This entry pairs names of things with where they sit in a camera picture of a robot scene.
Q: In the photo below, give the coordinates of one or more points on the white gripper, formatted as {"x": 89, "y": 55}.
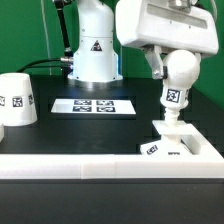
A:
{"x": 141, "y": 23}

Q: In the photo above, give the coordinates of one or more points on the white lamp bulb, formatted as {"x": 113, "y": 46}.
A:
{"x": 182, "y": 74}

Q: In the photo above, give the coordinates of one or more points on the white lamp base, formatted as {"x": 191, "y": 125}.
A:
{"x": 169, "y": 143}

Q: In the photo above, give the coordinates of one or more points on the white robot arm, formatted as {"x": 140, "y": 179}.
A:
{"x": 95, "y": 63}

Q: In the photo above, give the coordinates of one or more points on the white lamp shade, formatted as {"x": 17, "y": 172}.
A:
{"x": 17, "y": 104}

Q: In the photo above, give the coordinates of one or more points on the black stand pole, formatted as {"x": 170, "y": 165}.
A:
{"x": 59, "y": 5}

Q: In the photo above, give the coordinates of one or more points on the white L-shaped fence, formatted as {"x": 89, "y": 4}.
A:
{"x": 205, "y": 162}

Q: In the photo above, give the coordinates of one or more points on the white marker plate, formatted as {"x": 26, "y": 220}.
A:
{"x": 93, "y": 106}

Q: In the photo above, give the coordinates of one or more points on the white block left edge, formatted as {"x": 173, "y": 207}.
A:
{"x": 1, "y": 132}

